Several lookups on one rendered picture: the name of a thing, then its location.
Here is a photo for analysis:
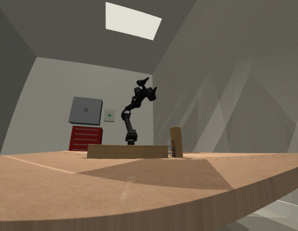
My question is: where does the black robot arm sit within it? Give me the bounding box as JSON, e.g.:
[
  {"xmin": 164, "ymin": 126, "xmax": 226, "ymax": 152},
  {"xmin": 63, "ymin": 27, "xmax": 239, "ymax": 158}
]
[{"xmin": 121, "ymin": 87, "xmax": 143, "ymax": 145}]

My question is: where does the wooden rail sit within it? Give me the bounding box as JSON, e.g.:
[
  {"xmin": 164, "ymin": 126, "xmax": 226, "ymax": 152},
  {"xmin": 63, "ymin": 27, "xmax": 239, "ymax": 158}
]
[{"xmin": 87, "ymin": 144, "xmax": 171, "ymax": 159}]

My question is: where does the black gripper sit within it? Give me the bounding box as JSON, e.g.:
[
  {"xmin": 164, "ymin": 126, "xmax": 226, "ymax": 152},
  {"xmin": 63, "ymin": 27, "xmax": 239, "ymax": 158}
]
[{"xmin": 136, "ymin": 78, "xmax": 157, "ymax": 101}]

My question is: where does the brown wooden post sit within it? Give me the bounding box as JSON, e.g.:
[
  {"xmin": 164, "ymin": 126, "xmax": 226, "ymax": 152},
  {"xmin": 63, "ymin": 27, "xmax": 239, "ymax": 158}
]
[{"xmin": 171, "ymin": 127, "xmax": 183, "ymax": 158}]

